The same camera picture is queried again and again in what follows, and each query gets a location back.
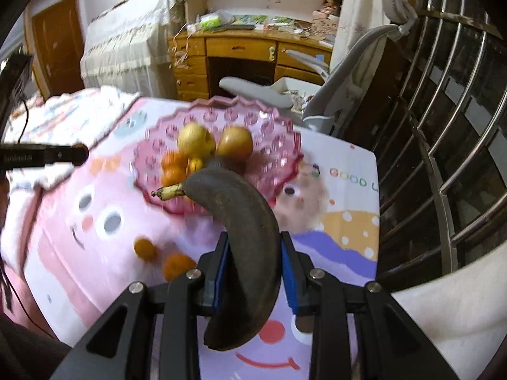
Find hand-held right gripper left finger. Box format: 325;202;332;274
49;231;230;380

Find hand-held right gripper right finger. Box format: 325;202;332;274
279;233;462;380

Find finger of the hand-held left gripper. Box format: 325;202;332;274
43;143;90;167

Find dark overripe banana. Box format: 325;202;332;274
151;167;283;351

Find mandarin orange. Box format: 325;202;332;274
163;254;197;282
162;166;187;187
162;150;188;169

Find yellow apple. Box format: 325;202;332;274
177;123;216;158

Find red-orange tomato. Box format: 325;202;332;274
216;126;254;161

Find pink plastic bowl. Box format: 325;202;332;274
132;95;305;216

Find floral quilt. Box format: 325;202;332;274
8;86;139;191

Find cartoon printed tablecloth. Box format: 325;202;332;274
0;97;381;380

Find black flat device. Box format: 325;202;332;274
0;53;34;107

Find brown wooden door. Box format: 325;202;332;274
24;0;86;98

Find white lace cover cloth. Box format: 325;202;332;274
79;0;187;98

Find metal window grille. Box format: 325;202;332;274
372;0;507;286

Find white flowered curtain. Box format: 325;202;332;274
390;253;507;380
331;0;395;68

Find person's dark trousers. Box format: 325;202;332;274
0;313;72;380

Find green packet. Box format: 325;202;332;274
198;10;234;30

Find wooden desk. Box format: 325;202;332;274
168;29;335;101

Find grey office chair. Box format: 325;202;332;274
219;0;418;135

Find wooden bookshelf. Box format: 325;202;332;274
184;0;349;36

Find doll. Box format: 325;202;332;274
313;0;343;28

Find black cable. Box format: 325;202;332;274
0;97;30;313

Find white cable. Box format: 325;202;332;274
168;24;191;68

